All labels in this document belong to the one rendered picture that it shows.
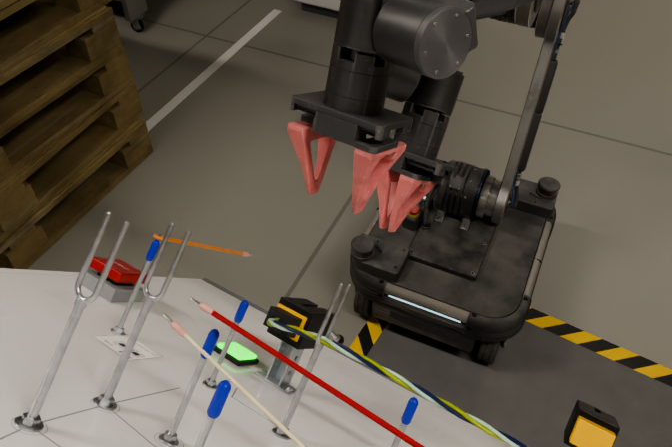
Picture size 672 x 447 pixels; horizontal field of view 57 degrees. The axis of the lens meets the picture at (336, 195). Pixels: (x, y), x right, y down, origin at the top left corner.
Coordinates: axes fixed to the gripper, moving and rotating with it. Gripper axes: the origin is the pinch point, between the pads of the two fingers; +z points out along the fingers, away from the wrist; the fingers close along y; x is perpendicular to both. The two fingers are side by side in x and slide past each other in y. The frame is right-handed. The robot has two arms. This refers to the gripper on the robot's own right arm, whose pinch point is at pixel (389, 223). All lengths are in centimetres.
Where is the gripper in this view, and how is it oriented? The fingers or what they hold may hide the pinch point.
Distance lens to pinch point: 76.4
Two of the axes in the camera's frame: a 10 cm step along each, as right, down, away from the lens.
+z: -3.0, 9.4, 1.5
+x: 5.0, 0.3, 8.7
